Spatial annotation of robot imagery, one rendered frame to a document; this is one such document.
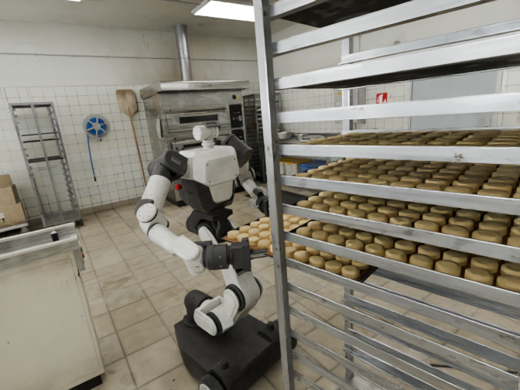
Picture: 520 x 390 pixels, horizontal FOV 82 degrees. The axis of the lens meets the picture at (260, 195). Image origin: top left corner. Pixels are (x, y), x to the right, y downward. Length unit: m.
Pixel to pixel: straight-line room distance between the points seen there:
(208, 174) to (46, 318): 1.10
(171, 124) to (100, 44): 1.82
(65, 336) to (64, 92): 4.49
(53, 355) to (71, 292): 0.34
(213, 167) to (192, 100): 3.93
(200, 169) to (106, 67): 4.79
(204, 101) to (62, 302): 4.13
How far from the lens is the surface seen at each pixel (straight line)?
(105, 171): 5.96
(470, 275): 0.80
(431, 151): 0.70
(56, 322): 1.95
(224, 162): 1.45
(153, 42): 6.33
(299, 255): 1.00
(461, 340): 1.37
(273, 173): 0.88
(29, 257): 1.82
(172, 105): 5.17
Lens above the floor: 1.43
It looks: 15 degrees down
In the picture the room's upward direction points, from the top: 5 degrees counter-clockwise
